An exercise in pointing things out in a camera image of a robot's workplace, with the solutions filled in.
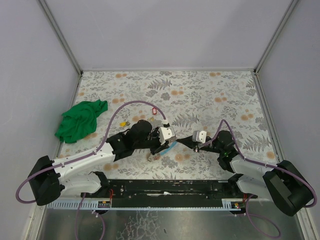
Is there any white cable duct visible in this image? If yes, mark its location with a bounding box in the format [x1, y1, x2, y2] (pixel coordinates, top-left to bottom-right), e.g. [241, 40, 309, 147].
[46, 199, 111, 210]

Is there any green cloth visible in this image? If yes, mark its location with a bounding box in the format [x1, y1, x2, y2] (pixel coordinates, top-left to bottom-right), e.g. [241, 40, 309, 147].
[54, 99, 108, 144]

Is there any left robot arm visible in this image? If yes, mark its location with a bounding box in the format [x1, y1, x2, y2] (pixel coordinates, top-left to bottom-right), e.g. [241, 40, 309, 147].
[28, 120, 172, 206]

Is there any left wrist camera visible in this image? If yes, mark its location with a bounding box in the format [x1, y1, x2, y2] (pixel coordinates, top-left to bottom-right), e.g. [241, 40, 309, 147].
[158, 126, 177, 145]

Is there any red key tag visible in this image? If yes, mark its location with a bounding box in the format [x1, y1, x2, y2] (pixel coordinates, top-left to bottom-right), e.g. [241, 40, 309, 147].
[152, 107, 157, 115]

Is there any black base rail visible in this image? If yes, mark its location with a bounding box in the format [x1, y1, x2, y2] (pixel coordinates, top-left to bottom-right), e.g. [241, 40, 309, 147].
[81, 179, 248, 209]

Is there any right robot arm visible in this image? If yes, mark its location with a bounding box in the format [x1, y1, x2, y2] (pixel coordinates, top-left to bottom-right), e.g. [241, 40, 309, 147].
[177, 130, 316, 217]

